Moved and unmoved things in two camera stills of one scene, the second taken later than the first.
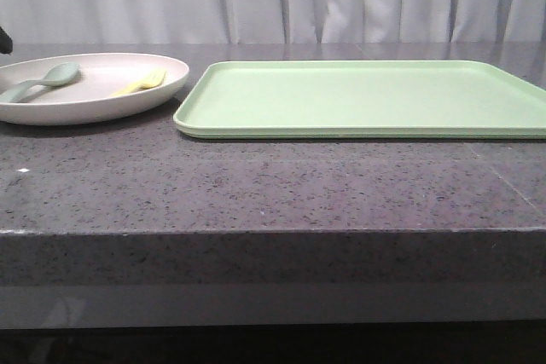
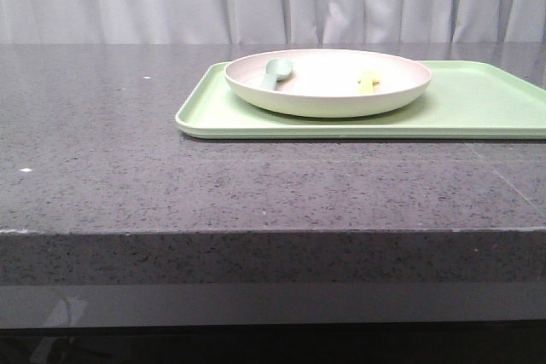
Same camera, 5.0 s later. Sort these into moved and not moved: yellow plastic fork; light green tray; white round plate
Moved: yellow plastic fork; white round plate
Not moved: light green tray
